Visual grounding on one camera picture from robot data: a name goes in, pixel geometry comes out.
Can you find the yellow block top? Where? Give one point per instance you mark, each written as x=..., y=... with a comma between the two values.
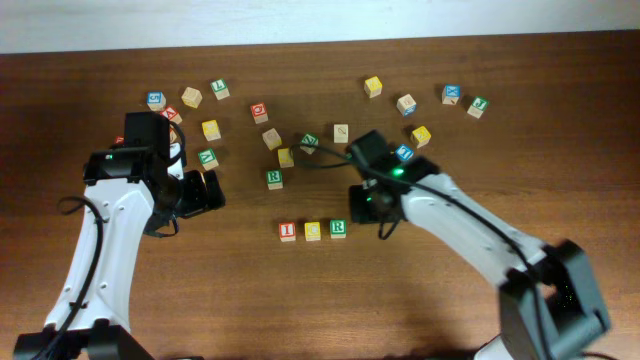
x=373, y=87

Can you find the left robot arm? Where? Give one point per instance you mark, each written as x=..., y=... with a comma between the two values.
x=133, y=189

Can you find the green J block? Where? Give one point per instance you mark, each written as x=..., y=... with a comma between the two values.
x=477, y=107

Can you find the plain block blue side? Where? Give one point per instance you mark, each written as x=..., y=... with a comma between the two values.
x=406, y=105

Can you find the green V block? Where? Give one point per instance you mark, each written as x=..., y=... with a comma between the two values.
x=208, y=159

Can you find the yellow block upper left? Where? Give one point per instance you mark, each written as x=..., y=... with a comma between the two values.
x=211, y=130

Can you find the green Z block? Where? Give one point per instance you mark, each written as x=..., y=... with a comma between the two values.
x=309, y=143

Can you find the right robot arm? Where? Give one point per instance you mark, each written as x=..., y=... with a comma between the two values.
x=550, y=305

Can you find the plain yellow-sided block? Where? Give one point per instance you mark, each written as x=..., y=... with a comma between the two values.
x=191, y=97

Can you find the yellow S block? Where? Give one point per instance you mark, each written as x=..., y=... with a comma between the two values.
x=285, y=158

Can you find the yellow C block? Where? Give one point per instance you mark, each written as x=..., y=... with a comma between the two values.
x=312, y=231

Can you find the red I block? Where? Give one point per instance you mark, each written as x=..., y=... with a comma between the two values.
x=287, y=231

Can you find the green L block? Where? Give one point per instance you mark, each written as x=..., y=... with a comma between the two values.
x=220, y=89

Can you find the blue X block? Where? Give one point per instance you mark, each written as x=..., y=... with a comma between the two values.
x=451, y=94

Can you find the plain wood block centre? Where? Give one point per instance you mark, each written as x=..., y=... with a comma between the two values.
x=272, y=139

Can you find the yellow block right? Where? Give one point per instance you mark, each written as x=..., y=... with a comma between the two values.
x=420, y=136

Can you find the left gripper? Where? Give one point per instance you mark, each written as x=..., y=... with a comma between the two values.
x=200, y=201

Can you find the blue S block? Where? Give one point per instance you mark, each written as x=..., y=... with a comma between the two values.
x=156, y=101

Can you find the red 6 block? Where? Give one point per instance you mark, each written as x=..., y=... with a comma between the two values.
x=173, y=136

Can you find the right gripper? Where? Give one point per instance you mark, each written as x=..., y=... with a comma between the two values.
x=361, y=209

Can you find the red Q block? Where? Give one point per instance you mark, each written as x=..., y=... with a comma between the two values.
x=259, y=113

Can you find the green r block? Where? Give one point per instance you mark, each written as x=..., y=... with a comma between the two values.
x=274, y=179
x=338, y=228

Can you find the blue I block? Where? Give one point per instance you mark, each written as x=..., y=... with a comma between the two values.
x=404, y=153

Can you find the red A block left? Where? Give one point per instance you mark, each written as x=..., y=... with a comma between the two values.
x=171, y=114

